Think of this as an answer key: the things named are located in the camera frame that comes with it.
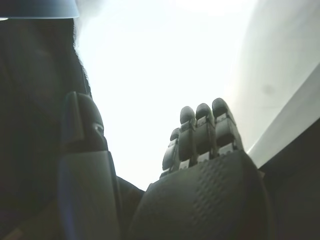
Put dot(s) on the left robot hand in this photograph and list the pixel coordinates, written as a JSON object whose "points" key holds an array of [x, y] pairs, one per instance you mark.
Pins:
{"points": [[205, 200]]}

